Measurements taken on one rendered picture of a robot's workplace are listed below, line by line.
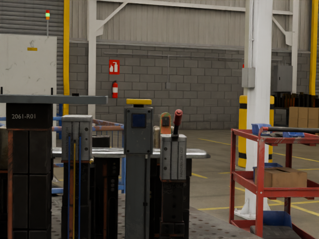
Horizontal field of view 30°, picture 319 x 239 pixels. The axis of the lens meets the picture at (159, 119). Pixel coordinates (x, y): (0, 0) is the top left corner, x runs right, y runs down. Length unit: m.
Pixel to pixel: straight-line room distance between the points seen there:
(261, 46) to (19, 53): 5.11
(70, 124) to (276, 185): 2.33
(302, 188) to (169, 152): 2.24
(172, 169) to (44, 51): 8.35
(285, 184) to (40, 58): 6.67
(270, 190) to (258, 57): 2.11
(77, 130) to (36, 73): 8.26
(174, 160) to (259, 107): 4.02
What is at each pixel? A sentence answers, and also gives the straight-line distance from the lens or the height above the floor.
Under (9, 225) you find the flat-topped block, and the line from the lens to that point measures 1.47.
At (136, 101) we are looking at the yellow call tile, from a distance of 1.41.
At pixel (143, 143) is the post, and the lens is 1.42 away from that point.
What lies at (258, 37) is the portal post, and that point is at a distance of 5.58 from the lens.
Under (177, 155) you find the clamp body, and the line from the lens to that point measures 1.59.
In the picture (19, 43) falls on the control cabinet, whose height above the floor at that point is 1.86.
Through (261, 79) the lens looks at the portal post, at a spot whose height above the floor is 1.29.
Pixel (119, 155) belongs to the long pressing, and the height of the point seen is 0.99.
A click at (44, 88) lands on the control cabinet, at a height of 1.15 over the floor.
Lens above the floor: 1.19
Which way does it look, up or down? 3 degrees down
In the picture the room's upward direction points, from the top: 1 degrees clockwise
